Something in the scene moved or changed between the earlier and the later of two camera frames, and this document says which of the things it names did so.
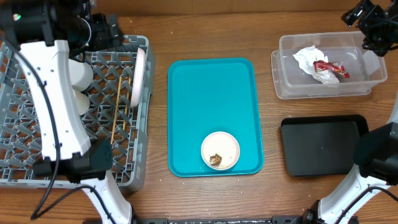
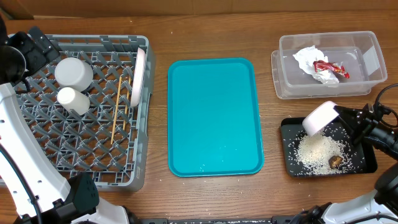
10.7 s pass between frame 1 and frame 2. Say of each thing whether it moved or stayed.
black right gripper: moved
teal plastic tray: stayed
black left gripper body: moved
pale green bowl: stayed
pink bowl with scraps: moved
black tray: stayed
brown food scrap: moved
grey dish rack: stayed
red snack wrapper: stayed
